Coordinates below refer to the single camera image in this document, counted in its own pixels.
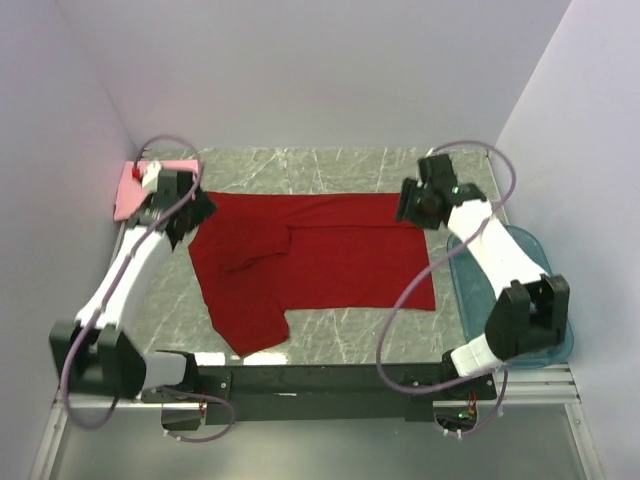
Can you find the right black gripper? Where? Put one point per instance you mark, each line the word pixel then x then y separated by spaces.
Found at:
pixel 409 201

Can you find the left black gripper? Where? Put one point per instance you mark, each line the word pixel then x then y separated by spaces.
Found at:
pixel 190 216

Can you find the red t shirt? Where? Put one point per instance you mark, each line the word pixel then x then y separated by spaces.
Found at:
pixel 261 255

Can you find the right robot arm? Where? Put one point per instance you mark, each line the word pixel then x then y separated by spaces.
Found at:
pixel 530 311

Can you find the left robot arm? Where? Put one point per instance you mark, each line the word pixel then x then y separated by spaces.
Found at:
pixel 93 353

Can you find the folded pink t shirt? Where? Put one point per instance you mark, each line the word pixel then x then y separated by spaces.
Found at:
pixel 130 193

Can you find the teal transparent plastic bin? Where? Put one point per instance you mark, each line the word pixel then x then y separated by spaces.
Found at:
pixel 475 298

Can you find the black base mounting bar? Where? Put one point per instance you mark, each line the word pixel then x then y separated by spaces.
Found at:
pixel 329 392

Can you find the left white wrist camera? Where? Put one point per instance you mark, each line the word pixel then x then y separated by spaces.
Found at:
pixel 148 176

